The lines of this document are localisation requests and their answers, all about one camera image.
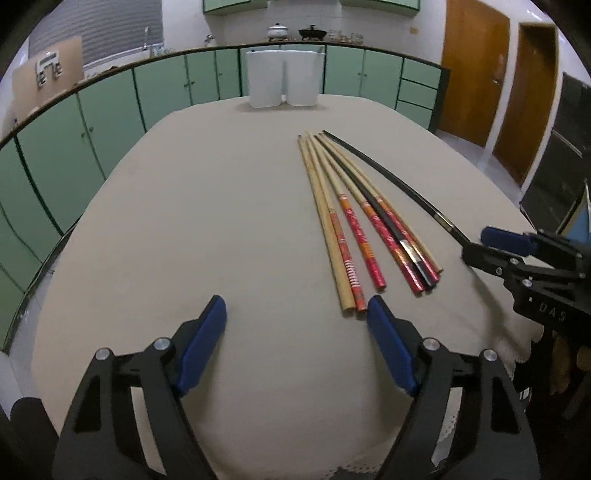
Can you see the plain bamboo chopstick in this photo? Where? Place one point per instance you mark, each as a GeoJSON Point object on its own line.
{"type": "Point", "coordinates": [323, 217]}

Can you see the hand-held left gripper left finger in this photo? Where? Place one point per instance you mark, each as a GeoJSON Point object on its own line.
{"type": "Point", "coordinates": [203, 341]}

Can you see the row of glass jars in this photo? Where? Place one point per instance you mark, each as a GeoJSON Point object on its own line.
{"type": "Point", "coordinates": [346, 36]}

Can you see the white utensil container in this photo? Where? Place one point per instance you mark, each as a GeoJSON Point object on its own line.
{"type": "Point", "coordinates": [302, 78]}
{"type": "Point", "coordinates": [265, 78]}

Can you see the black wok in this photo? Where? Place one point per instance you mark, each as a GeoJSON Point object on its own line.
{"type": "Point", "coordinates": [312, 33]}

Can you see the red patterned white-striped chopstick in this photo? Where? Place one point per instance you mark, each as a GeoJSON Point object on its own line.
{"type": "Point", "coordinates": [344, 249]}

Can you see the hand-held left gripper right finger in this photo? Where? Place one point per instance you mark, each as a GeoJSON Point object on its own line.
{"type": "Point", "coordinates": [390, 341]}

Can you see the black appliance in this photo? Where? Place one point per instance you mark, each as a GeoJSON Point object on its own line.
{"type": "Point", "coordinates": [558, 161]}

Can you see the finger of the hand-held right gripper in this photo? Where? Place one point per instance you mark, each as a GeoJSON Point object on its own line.
{"type": "Point", "coordinates": [489, 261]}
{"type": "Point", "coordinates": [505, 240]}

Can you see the metal sink faucet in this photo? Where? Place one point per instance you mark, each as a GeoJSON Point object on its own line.
{"type": "Point", "coordinates": [147, 37]}

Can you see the grey window blind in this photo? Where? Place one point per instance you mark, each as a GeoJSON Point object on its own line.
{"type": "Point", "coordinates": [111, 27]}

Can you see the wooden door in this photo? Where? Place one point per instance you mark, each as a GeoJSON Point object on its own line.
{"type": "Point", "coordinates": [526, 101]}
{"type": "Point", "coordinates": [471, 69]}

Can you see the dark rounded object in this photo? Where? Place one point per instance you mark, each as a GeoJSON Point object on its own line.
{"type": "Point", "coordinates": [30, 438]}

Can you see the white cooking pot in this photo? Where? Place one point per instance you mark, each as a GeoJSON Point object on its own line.
{"type": "Point", "coordinates": [278, 32]}

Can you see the green upper cabinet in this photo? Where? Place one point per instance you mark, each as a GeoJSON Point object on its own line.
{"type": "Point", "coordinates": [383, 3]}
{"type": "Point", "coordinates": [233, 4]}

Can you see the cardboard board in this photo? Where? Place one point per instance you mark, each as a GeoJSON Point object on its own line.
{"type": "Point", "coordinates": [32, 87]}

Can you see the red patterned wooden chopstick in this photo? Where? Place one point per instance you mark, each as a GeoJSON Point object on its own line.
{"type": "Point", "coordinates": [388, 242]}
{"type": "Point", "coordinates": [358, 230]}
{"type": "Point", "coordinates": [406, 226]}

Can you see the beige tablecloth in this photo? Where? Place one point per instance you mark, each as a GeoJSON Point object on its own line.
{"type": "Point", "coordinates": [207, 207]}

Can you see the person's right hand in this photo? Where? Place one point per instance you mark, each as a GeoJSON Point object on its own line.
{"type": "Point", "coordinates": [561, 364]}

